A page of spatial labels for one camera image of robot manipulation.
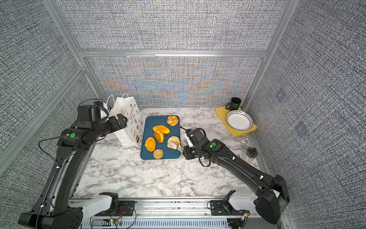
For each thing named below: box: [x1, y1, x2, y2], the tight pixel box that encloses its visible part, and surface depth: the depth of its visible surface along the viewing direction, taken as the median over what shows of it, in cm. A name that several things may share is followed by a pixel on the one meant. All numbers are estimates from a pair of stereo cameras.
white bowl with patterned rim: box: [225, 110, 255, 132], surface depth 112 cm
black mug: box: [225, 96, 242, 112], surface depth 116 cm
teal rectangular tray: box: [140, 115, 181, 160], surface depth 97 cm
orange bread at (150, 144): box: [144, 136, 156, 153], surface depth 94 cm
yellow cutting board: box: [214, 105, 258, 137], surface depth 108 cm
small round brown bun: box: [152, 148, 164, 160], surface depth 92 cm
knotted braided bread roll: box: [166, 115, 179, 127], surface depth 111 cm
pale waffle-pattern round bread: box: [166, 135, 182, 150], surface depth 96 cm
